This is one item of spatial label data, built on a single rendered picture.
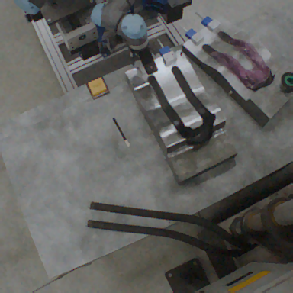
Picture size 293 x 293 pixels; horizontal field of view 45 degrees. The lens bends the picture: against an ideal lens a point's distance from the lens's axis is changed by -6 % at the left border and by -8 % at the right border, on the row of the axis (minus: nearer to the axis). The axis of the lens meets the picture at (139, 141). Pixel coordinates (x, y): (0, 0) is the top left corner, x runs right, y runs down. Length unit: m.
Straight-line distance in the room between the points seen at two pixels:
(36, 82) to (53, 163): 1.18
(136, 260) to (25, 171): 0.98
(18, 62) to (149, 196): 1.64
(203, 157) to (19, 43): 1.82
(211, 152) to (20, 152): 0.79
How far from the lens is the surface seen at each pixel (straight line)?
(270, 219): 1.03
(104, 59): 2.38
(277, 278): 0.85
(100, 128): 1.56
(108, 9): 1.25
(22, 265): 2.40
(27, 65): 2.74
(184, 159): 1.46
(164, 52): 1.59
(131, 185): 1.49
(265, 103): 1.55
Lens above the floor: 2.26
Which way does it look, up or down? 73 degrees down
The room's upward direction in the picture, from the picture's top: 5 degrees counter-clockwise
